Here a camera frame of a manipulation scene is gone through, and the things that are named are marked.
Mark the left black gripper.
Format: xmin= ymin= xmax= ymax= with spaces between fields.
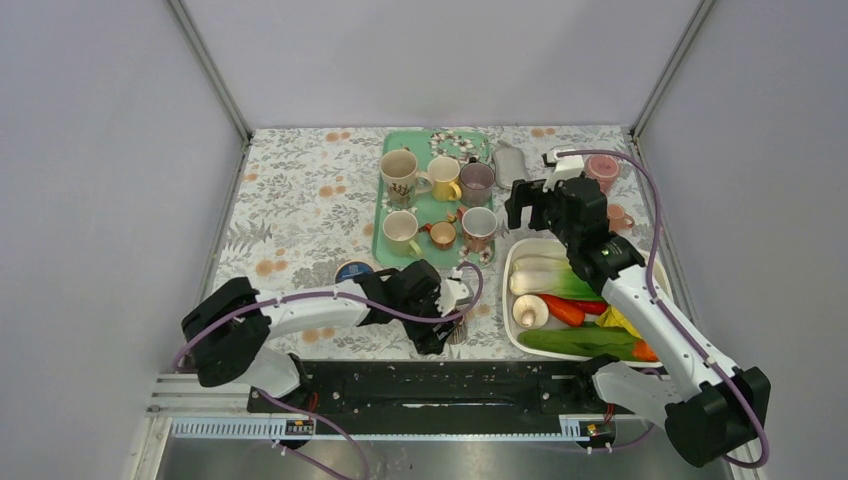
xmin=396 ymin=287 xmax=458 ymax=354

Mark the light green mug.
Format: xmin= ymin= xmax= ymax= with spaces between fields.
xmin=382 ymin=211 xmax=422 ymax=259

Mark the small orange mug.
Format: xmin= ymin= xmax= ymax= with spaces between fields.
xmin=419 ymin=221 xmax=457 ymax=251

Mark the dark brown mug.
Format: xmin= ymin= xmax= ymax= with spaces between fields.
xmin=446 ymin=317 xmax=468 ymax=345

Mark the mauve mug black handle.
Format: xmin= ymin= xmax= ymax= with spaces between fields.
xmin=459 ymin=161 xmax=495 ymax=207

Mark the cream floral tall mug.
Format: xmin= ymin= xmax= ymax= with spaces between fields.
xmin=379 ymin=148 xmax=434 ymax=209

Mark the yellow mug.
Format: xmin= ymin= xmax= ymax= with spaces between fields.
xmin=427 ymin=156 xmax=462 ymax=202

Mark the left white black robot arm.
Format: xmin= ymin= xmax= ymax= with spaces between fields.
xmin=174 ymin=260 xmax=481 ymax=411

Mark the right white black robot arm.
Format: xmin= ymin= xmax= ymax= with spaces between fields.
xmin=505 ymin=177 xmax=771 ymax=469

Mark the small pink mug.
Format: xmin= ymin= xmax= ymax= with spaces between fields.
xmin=607 ymin=204 xmax=635 ymax=232

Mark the tall pink patterned mug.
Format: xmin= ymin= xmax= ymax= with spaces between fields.
xmin=584 ymin=154 xmax=621 ymax=195

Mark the white rectangular basin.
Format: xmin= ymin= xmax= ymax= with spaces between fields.
xmin=501 ymin=238 xmax=674 ymax=369

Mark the blue-topped tape roll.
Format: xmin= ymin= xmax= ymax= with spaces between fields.
xmin=334 ymin=260 xmax=375 ymax=283

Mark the bok choy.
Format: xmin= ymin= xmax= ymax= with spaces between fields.
xmin=508 ymin=256 xmax=602 ymax=302

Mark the green floral tray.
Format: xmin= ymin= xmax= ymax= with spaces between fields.
xmin=371 ymin=130 xmax=491 ymax=268

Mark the white mushroom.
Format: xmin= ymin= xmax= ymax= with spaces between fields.
xmin=512 ymin=294 xmax=550 ymax=330

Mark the yellow napa cabbage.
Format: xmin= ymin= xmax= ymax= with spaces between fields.
xmin=595 ymin=306 xmax=642 ymax=339

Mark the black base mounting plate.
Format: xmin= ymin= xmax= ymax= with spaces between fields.
xmin=279 ymin=360 xmax=609 ymax=416

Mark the green cucumber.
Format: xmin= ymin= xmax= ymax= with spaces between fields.
xmin=518 ymin=326 xmax=637 ymax=361

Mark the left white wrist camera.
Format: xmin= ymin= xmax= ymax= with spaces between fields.
xmin=435 ymin=269 xmax=474 ymax=317

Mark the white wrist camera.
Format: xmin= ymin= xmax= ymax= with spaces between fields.
xmin=542 ymin=145 xmax=584 ymax=192
xmin=435 ymin=269 xmax=474 ymax=317

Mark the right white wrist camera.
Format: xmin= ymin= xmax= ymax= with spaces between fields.
xmin=542 ymin=145 xmax=584 ymax=192

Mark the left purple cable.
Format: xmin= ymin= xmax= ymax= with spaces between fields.
xmin=170 ymin=260 xmax=485 ymax=480

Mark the purple cable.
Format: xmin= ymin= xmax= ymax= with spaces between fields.
xmin=555 ymin=149 xmax=772 ymax=470
xmin=170 ymin=260 xmax=485 ymax=480

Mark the white slotted cable duct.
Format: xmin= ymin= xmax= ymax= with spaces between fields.
xmin=170 ymin=414 xmax=617 ymax=444

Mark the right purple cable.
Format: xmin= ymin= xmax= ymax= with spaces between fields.
xmin=555 ymin=149 xmax=772 ymax=470

